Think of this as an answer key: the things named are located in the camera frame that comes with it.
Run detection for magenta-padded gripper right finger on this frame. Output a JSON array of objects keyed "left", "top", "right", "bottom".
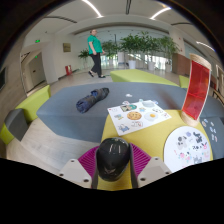
[{"left": 128, "top": 143, "right": 173, "bottom": 189}]

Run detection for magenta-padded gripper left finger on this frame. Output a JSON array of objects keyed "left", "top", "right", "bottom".
[{"left": 57, "top": 145, "right": 100, "bottom": 190}]

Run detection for black computer mouse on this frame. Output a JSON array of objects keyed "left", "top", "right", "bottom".
[{"left": 95, "top": 137, "right": 131, "bottom": 183}]

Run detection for white round printed mouse pad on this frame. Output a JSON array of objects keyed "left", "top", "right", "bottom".
[{"left": 162, "top": 125, "right": 214, "bottom": 173}]

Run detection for white sticker sheet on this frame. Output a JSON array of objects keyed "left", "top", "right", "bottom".
[{"left": 107, "top": 99, "right": 173, "bottom": 137}]

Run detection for large grey upholstered bench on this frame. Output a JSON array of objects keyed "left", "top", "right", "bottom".
[{"left": 36, "top": 81, "right": 224, "bottom": 160}]

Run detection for dark blue folded umbrella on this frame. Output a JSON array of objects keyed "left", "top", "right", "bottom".
[{"left": 75, "top": 87, "right": 110, "bottom": 114}]

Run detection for scattered small stickers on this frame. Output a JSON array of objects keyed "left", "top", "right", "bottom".
[{"left": 200, "top": 118, "right": 218, "bottom": 144}]

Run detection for grey sofa armrest block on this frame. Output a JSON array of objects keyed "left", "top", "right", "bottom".
[{"left": 3, "top": 108, "right": 29, "bottom": 142}]

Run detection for lime green sofa seat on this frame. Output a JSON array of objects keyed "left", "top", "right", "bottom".
[{"left": 0, "top": 84, "right": 52, "bottom": 146}]

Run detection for long lime green bench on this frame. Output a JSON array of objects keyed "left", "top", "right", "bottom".
[{"left": 109, "top": 68, "right": 181, "bottom": 88}]

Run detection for red panel wooden stand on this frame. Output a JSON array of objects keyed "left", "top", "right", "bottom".
[{"left": 180, "top": 53, "right": 213, "bottom": 128}]

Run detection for small lime green bench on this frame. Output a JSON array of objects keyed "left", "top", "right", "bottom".
[{"left": 178, "top": 74, "right": 191, "bottom": 89}]

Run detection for brown reception counter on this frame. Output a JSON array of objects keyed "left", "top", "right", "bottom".
[{"left": 172, "top": 52, "right": 192, "bottom": 77}]

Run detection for wooden chair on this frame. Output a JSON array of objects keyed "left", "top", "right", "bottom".
[{"left": 211, "top": 64, "right": 224, "bottom": 105}]

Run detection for row of potted plants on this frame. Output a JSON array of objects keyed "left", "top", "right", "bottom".
[{"left": 78, "top": 31, "right": 181, "bottom": 72}]

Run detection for person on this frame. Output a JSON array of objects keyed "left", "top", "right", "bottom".
[{"left": 87, "top": 29, "right": 107, "bottom": 79}]

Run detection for ceiling strip lights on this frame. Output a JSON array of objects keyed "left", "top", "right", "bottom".
[{"left": 81, "top": 0, "right": 214, "bottom": 53}]

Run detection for gold wall plaque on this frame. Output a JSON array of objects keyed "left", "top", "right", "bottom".
[{"left": 62, "top": 42, "right": 72, "bottom": 53}]

